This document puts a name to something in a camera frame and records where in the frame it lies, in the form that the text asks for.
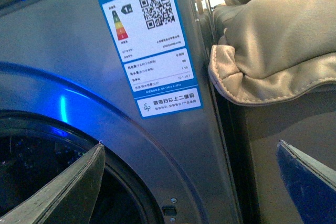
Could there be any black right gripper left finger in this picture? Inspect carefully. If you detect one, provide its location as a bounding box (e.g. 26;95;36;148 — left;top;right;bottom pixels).
1;143;106;223

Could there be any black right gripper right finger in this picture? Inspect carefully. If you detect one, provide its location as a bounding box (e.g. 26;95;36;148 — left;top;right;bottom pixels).
277;140;335;223

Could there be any grey front-load washing machine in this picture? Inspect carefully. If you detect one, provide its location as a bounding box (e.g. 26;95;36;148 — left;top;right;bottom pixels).
1;0;243;223

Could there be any grey side cabinet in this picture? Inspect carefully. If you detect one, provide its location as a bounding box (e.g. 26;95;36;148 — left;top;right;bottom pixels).
209;6;336;224

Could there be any beige garment pile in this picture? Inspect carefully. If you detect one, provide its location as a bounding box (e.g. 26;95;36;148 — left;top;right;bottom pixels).
208;0;335;106

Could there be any blue energy label sticker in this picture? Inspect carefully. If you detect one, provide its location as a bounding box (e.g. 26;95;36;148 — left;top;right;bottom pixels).
98;0;202;118

